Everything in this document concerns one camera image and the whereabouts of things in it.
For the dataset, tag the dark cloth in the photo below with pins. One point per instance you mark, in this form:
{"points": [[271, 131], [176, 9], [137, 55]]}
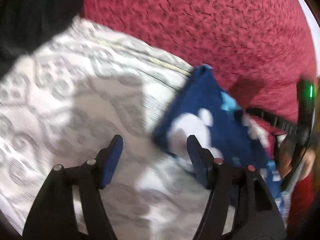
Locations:
{"points": [[32, 12]]}

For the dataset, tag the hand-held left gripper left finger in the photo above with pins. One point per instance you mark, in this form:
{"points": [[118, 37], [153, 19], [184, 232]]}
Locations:
{"points": [[112, 160]]}

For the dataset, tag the person's red clothing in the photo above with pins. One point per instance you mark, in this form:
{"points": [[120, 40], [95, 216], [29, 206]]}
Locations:
{"points": [[300, 205]]}

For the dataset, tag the white patterned mattress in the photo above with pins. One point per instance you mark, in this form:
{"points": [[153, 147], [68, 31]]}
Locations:
{"points": [[75, 92]]}

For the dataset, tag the blue fleece blanket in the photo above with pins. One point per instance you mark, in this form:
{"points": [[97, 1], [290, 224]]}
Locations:
{"points": [[212, 100]]}

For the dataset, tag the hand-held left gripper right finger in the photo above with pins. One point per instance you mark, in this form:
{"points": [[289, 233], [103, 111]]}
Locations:
{"points": [[197, 160]]}

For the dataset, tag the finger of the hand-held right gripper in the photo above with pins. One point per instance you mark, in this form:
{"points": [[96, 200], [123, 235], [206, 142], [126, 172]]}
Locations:
{"points": [[272, 120]]}

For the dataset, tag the red textured pillow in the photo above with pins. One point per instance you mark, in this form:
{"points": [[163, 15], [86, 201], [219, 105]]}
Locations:
{"points": [[200, 25]]}

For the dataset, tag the person's right hand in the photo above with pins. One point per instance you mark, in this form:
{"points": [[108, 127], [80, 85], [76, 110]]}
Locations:
{"points": [[287, 160]]}

